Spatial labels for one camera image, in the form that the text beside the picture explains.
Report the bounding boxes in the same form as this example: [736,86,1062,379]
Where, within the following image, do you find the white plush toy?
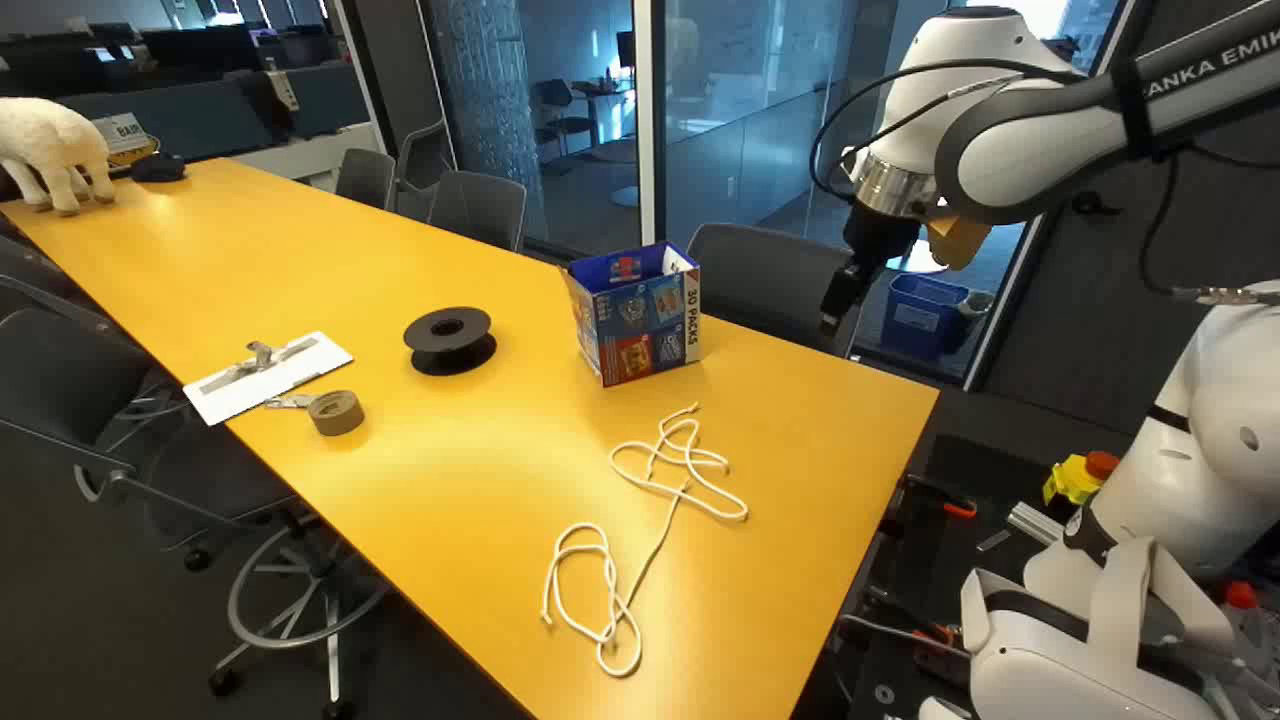
[0,91,119,215]

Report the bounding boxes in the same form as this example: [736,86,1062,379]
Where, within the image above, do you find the yellow wrist camera mount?
[923,212,996,274]

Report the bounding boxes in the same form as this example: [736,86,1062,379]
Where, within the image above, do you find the yellow and red toy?
[1041,446,1124,510]

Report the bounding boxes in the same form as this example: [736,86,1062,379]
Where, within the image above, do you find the black chair chrome base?
[0,302,395,711]

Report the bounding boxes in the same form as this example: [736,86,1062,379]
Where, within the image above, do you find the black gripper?
[815,197,928,331]

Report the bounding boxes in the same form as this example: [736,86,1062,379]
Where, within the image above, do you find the black office chair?
[0,230,84,315]

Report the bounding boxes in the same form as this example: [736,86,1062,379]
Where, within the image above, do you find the blue printed cardboard box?
[564,238,706,392]

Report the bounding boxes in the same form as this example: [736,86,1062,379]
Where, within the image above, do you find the red handled black tool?
[903,477,984,530]

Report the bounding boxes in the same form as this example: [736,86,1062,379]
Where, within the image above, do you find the grey office desk divider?
[54,56,385,162]

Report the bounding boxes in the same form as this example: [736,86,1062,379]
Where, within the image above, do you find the black filament spool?
[399,302,498,379]

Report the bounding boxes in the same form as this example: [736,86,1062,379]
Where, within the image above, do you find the small black object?
[126,151,193,187]

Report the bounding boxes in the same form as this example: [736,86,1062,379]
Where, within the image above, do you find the white labelled box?
[86,108,165,175]

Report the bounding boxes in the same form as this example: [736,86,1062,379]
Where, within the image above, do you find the white string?
[609,398,754,529]
[537,484,687,680]

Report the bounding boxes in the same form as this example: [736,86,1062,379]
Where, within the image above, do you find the grey office chair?
[423,166,533,256]
[333,142,399,212]
[683,220,873,360]

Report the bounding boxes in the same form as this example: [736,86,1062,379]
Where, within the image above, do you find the red capped bottle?
[1216,577,1280,670]

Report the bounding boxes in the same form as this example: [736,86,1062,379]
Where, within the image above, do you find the blue plastic bin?
[884,270,991,365]

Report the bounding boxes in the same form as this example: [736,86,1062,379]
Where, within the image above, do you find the white paper sheet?
[179,329,360,433]

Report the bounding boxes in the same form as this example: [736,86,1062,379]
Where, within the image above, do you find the office chair behind glass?
[529,77,598,151]

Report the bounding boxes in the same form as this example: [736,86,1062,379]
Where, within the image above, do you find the grey tape roll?
[309,382,366,439]

